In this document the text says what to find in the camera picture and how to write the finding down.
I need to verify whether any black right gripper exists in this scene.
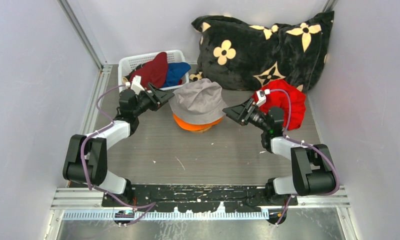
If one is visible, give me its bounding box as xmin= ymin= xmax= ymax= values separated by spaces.
xmin=223 ymin=97 xmax=271 ymax=133

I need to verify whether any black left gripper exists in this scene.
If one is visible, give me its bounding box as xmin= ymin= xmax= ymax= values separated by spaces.
xmin=132 ymin=83 xmax=174 ymax=117

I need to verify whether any dark red bucket hat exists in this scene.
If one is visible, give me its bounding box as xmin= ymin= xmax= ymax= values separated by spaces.
xmin=128 ymin=52 xmax=168 ymax=88

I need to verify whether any orange bucket hat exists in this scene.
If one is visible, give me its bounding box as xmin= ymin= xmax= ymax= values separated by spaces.
xmin=172 ymin=113 xmax=224 ymax=132

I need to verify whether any grey bucket hat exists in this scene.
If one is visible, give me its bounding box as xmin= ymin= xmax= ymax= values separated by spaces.
xmin=169 ymin=78 xmax=228 ymax=125

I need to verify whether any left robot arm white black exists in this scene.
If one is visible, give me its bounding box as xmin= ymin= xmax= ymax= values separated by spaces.
xmin=62 ymin=83 xmax=174 ymax=207

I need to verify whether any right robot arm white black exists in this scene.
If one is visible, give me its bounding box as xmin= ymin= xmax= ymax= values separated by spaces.
xmin=223 ymin=98 xmax=340 ymax=206

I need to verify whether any blue bucket hat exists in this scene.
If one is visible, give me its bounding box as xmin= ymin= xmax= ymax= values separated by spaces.
xmin=162 ymin=62 xmax=191 ymax=88

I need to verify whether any red cloth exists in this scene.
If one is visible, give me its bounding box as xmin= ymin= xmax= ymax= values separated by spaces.
xmin=259 ymin=79 xmax=306 ymax=131

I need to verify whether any white plastic basket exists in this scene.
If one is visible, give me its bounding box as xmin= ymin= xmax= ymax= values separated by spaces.
xmin=117 ymin=49 xmax=190 ymax=92

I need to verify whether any wooden hat stand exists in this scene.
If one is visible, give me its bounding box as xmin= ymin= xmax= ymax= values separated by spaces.
xmin=190 ymin=126 xmax=212 ymax=134

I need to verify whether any black floral pillow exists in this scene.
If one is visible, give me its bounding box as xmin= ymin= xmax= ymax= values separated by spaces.
xmin=189 ymin=11 xmax=335 ymax=92

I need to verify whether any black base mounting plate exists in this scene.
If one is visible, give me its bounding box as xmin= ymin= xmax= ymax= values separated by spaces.
xmin=118 ymin=184 xmax=298 ymax=213

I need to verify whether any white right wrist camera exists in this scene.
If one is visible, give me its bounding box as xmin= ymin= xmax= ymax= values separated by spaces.
xmin=255 ymin=89 xmax=271 ymax=107

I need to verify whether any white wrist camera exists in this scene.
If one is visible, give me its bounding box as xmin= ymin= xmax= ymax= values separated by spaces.
xmin=122 ymin=75 xmax=145 ymax=95
xmin=255 ymin=89 xmax=271 ymax=107

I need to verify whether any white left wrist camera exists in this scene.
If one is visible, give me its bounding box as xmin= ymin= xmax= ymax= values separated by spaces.
xmin=122 ymin=75 xmax=145 ymax=95

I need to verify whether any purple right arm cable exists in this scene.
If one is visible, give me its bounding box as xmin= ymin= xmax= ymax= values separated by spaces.
xmin=268 ymin=88 xmax=341 ymax=227

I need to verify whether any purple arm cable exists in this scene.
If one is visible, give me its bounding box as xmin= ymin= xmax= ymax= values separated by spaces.
xmin=268 ymin=88 xmax=341 ymax=227
xmin=80 ymin=84 xmax=157 ymax=228

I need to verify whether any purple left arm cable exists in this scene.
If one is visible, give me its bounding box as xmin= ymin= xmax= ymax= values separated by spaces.
xmin=80 ymin=84 xmax=157 ymax=228

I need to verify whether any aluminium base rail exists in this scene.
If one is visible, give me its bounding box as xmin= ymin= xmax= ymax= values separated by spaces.
xmin=51 ymin=187 xmax=350 ymax=224

